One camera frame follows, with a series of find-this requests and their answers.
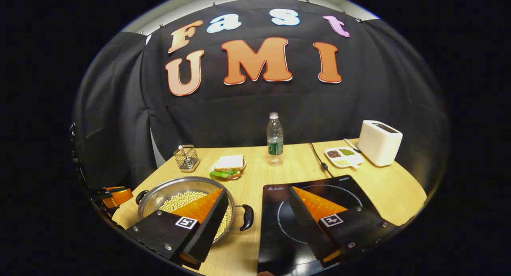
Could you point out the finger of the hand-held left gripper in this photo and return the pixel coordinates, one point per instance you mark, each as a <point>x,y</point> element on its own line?
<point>119,197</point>

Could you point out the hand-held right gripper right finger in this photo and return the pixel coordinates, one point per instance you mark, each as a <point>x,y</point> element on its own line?
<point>307,228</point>

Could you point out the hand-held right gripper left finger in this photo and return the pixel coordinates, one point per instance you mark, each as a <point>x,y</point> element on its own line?
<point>211,224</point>

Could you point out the black induction cooktop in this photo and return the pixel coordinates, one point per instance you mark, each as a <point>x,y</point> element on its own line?
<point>279,212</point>

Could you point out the pile of soybeans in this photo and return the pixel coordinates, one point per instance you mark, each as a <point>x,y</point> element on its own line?
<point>179,202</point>

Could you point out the sandwich with lettuce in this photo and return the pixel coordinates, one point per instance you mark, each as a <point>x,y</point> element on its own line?
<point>229,163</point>

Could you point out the white divided dish with beans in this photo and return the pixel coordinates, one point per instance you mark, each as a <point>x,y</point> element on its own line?
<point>343,158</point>

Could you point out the clear plastic water bottle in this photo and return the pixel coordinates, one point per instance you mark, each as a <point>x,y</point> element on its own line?
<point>275,140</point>

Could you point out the black backdrop cloth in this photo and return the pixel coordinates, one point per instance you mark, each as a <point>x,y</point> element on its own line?
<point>239,120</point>

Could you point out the white toaster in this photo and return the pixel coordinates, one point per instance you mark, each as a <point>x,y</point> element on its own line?
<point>379,146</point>

